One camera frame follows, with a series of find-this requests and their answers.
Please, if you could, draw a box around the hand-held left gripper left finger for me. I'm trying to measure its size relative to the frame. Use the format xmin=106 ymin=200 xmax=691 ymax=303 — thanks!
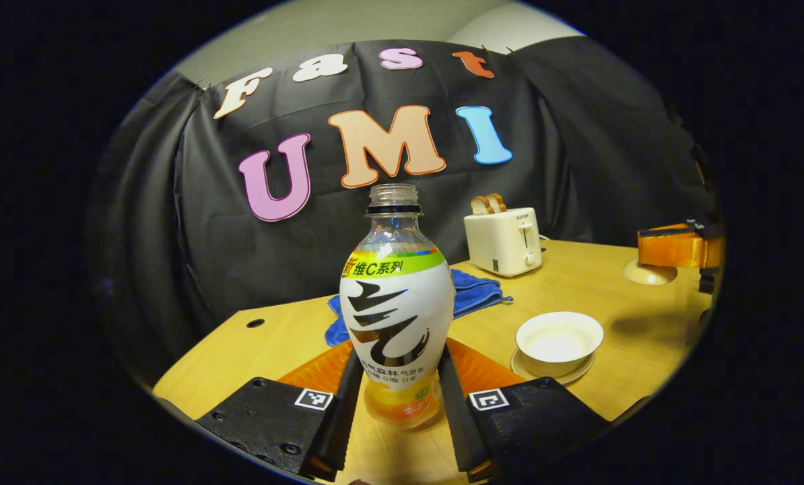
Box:
xmin=197 ymin=340 xmax=364 ymax=482

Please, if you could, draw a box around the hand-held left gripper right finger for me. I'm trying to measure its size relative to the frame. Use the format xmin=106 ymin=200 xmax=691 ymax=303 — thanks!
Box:
xmin=438 ymin=337 xmax=611 ymax=482

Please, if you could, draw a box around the white teacup lid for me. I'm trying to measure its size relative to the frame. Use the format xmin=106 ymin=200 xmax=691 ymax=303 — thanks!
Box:
xmin=622 ymin=258 xmax=679 ymax=286

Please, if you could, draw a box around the clear labelled water bottle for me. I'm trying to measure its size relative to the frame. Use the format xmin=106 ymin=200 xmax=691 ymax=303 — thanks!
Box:
xmin=339 ymin=183 xmax=457 ymax=430

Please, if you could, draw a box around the white teacup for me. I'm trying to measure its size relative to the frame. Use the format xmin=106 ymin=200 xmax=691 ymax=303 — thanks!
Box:
xmin=515 ymin=311 xmax=605 ymax=378

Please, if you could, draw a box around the white teacup saucer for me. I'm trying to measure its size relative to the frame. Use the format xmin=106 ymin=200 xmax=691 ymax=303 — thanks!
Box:
xmin=510 ymin=349 xmax=595 ymax=386

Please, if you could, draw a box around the blue towel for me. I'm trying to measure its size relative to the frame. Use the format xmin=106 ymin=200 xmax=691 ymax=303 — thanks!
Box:
xmin=325 ymin=268 xmax=514 ymax=348

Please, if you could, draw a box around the white toaster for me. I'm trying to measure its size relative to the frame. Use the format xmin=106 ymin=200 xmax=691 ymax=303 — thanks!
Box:
xmin=463 ymin=207 xmax=543 ymax=278

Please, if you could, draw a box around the black backdrop cloth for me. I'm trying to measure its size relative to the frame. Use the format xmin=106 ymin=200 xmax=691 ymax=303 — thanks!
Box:
xmin=86 ymin=37 xmax=719 ymax=385

